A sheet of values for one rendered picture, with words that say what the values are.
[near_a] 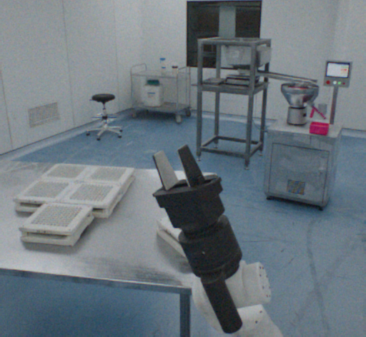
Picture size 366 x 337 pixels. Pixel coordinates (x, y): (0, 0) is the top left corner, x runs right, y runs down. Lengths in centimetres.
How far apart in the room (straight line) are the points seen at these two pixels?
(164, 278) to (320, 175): 258
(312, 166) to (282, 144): 34
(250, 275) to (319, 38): 596
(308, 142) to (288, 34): 307
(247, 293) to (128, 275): 96
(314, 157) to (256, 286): 322
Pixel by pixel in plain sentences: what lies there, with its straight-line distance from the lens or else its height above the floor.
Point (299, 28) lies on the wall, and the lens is 656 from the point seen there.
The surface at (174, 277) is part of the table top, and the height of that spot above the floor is 87.
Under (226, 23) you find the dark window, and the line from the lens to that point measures 690.
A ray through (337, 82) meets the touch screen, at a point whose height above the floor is 118.
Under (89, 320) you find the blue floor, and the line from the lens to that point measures 273.
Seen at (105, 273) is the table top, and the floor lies 87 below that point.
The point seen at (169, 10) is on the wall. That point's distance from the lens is 736.
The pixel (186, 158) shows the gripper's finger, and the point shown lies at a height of 161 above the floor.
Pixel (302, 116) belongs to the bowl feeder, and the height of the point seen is 85.
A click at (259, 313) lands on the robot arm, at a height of 131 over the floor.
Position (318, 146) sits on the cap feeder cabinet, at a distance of 381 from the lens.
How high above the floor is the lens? 181
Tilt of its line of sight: 20 degrees down
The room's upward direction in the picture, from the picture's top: straight up
